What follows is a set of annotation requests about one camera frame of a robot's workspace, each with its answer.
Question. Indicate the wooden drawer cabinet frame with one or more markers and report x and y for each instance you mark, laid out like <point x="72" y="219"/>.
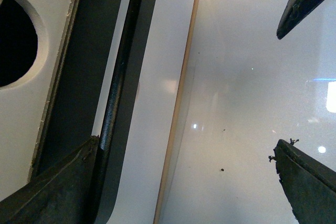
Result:
<point x="177" y="126"/>

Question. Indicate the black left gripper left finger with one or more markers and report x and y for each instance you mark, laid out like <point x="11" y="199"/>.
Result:
<point x="60" y="189"/>

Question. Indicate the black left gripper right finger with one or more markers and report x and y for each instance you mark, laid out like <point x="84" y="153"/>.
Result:
<point x="308" y="184"/>

